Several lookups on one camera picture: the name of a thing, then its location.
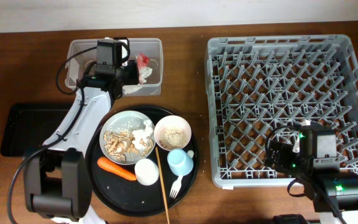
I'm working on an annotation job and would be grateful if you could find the wrapper with red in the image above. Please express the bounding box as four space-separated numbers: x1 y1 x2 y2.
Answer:
136 53 152 85

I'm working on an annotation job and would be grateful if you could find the grey plate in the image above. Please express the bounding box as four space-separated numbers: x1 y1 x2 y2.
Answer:
99 110 156 165

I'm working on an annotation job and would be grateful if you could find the food scraps pile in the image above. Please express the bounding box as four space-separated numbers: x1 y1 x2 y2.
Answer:
101 130 155 164

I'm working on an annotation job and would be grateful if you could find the pink bowl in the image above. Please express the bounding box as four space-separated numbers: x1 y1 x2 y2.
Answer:
154 115 191 151

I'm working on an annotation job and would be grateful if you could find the orange carrot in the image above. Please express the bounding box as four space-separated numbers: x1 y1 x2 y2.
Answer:
97 157 137 181

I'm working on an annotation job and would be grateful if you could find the white cup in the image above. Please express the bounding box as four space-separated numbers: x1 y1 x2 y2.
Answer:
134 159 159 186

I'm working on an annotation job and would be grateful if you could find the light blue cup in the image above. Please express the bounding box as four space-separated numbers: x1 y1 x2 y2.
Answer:
167 149 194 176

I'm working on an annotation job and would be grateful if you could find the white plastic fork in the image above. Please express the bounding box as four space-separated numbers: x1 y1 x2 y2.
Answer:
169 175 183 199

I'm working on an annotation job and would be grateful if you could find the white napkin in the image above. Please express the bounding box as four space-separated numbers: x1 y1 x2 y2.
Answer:
132 119 154 150

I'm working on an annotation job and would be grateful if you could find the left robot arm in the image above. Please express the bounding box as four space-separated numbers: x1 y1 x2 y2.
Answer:
17 37 139 223

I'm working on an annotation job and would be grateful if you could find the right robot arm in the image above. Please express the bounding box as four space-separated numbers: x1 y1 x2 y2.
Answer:
265 122 358 223

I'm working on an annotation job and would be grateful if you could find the grey dishwasher rack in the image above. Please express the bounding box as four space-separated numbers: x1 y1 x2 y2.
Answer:
204 34 358 189

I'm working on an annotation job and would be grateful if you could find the clear plastic bin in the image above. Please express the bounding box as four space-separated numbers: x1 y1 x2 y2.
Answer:
65 38 163 96

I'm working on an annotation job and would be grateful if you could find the wooden chopstick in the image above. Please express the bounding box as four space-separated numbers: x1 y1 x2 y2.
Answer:
155 146 170 224

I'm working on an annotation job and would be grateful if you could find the round black tray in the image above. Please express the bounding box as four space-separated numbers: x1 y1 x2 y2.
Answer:
85 105 200 218

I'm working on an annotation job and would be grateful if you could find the black rectangular tray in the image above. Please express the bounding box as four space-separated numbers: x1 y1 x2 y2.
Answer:
0 103 71 157

